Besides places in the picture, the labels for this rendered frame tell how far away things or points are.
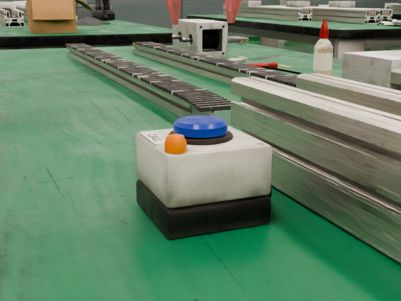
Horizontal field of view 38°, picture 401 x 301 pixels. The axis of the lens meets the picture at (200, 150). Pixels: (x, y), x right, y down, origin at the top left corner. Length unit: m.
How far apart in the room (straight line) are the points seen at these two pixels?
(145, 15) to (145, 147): 11.49
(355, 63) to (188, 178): 0.37
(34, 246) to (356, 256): 0.21
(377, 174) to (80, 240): 0.20
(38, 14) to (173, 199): 2.33
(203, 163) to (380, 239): 0.12
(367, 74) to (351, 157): 0.30
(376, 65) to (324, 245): 0.33
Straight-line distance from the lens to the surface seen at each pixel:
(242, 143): 0.42
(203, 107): 0.71
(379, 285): 0.36
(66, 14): 2.70
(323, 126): 0.45
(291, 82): 0.90
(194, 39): 1.56
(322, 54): 1.20
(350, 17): 3.81
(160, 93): 0.88
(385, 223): 0.39
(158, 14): 11.97
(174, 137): 0.39
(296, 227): 0.43
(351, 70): 0.72
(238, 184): 0.41
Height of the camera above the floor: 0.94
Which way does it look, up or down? 15 degrees down
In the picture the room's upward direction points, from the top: straight up
